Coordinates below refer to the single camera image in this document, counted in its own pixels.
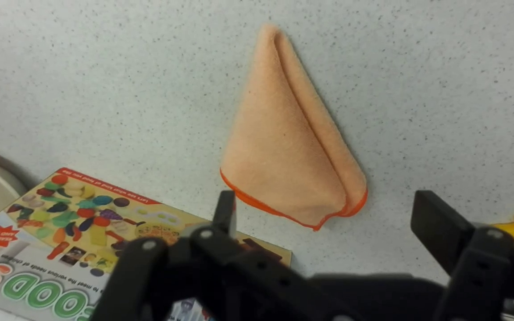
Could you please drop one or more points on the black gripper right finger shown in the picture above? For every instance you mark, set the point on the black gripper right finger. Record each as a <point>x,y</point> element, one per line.
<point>481,273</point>

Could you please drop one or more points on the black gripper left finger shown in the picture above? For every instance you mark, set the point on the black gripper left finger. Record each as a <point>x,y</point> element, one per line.
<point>233,267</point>

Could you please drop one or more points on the orange microfibre cloth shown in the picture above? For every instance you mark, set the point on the orange microfibre cloth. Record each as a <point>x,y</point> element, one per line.
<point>286,160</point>

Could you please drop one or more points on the blue toy food set box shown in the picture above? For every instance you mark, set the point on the blue toy food set box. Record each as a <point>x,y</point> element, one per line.
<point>61,225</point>

